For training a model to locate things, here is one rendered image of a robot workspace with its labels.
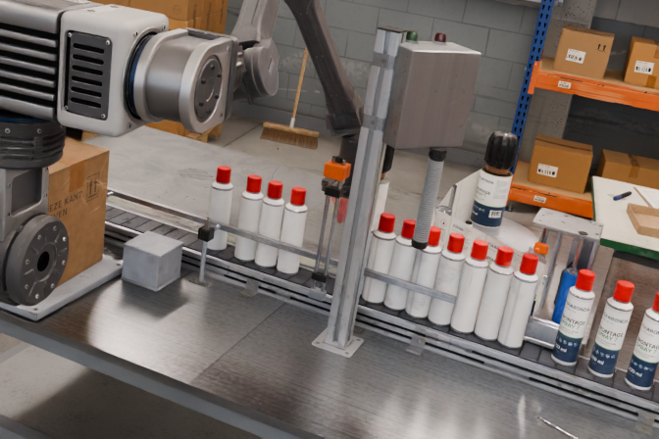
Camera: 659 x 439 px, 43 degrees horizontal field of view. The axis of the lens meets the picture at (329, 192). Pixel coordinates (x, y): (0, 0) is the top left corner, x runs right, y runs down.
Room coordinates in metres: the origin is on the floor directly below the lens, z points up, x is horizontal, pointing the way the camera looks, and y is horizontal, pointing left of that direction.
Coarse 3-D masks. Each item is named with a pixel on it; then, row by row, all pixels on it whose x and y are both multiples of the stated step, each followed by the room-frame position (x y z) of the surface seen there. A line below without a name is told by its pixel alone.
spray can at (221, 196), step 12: (228, 168) 1.86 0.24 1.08; (216, 180) 1.85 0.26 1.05; (228, 180) 1.85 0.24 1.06; (216, 192) 1.83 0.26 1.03; (228, 192) 1.84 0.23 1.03; (216, 204) 1.83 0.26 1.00; (228, 204) 1.84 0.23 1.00; (216, 216) 1.83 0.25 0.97; (228, 216) 1.85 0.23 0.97; (216, 240) 1.83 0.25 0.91
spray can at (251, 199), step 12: (252, 180) 1.81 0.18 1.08; (252, 192) 1.81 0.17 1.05; (240, 204) 1.82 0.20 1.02; (252, 204) 1.80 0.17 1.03; (240, 216) 1.81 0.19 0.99; (252, 216) 1.80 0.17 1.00; (252, 228) 1.80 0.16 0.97; (240, 240) 1.80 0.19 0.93; (252, 240) 1.81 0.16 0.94; (240, 252) 1.80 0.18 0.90; (252, 252) 1.81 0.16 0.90
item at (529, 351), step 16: (112, 208) 2.00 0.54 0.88; (128, 224) 1.91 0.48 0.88; (144, 224) 1.92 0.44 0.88; (160, 224) 1.94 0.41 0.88; (192, 240) 1.88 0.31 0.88; (224, 256) 1.82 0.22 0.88; (272, 272) 1.77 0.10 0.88; (304, 272) 1.79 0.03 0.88; (368, 304) 1.68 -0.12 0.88; (416, 320) 1.64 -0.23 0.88; (464, 336) 1.60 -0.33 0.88; (512, 352) 1.57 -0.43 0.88; (528, 352) 1.58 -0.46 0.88; (544, 352) 1.59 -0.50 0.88; (560, 368) 1.53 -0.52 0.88; (576, 368) 1.54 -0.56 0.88; (608, 384) 1.50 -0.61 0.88; (624, 384) 1.51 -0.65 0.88; (656, 384) 1.53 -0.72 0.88; (656, 400) 1.47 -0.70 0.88
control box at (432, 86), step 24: (408, 48) 1.54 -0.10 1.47; (432, 48) 1.58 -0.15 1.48; (456, 48) 1.63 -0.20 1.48; (408, 72) 1.53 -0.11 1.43; (432, 72) 1.56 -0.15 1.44; (456, 72) 1.59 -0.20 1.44; (408, 96) 1.53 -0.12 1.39; (432, 96) 1.57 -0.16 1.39; (456, 96) 1.60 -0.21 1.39; (408, 120) 1.54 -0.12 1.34; (432, 120) 1.57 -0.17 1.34; (456, 120) 1.61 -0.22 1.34; (408, 144) 1.55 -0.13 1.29; (432, 144) 1.58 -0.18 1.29; (456, 144) 1.61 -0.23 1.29
